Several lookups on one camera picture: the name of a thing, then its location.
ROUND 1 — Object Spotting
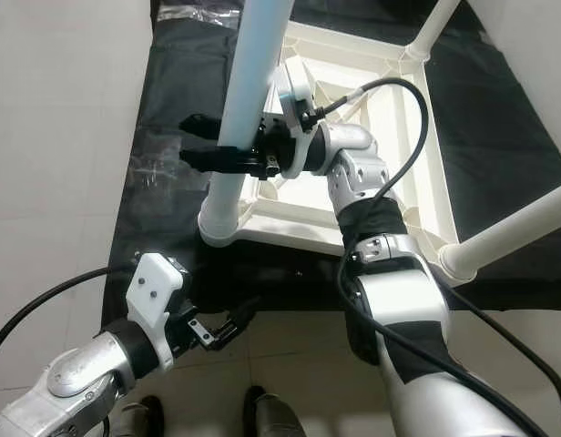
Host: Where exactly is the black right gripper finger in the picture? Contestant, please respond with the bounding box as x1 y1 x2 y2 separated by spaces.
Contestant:
178 113 225 141
178 144 261 176

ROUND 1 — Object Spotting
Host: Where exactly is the white plastic table top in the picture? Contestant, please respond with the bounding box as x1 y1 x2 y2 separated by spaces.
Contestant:
199 20 468 265

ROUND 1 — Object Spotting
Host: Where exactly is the black tablecloth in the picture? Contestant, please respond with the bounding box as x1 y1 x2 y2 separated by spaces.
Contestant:
103 0 561 329

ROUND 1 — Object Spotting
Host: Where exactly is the clear tape patch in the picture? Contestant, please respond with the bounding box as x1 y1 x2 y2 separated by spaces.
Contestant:
135 132 209 206

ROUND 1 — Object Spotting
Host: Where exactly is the grey black robot right foot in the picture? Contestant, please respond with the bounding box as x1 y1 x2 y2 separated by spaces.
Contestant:
244 387 304 437

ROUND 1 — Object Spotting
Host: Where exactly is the grey black robot foot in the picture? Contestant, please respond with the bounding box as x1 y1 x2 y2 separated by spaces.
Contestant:
244 387 304 437
112 396 163 437

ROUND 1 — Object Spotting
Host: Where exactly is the grey black robot left foot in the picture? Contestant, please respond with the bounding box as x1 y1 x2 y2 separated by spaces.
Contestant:
112 396 163 437

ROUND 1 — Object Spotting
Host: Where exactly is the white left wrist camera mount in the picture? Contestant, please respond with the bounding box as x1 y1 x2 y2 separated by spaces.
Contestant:
126 252 186 365

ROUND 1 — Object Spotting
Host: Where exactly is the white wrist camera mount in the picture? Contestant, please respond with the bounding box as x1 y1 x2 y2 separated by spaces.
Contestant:
126 252 186 365
276 56 318 178

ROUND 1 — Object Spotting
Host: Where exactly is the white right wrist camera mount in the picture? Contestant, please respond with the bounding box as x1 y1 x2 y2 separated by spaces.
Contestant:
276 56 318 178

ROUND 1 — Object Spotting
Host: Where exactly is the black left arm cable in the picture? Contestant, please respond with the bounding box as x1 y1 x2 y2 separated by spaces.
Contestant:
0 264 136 361

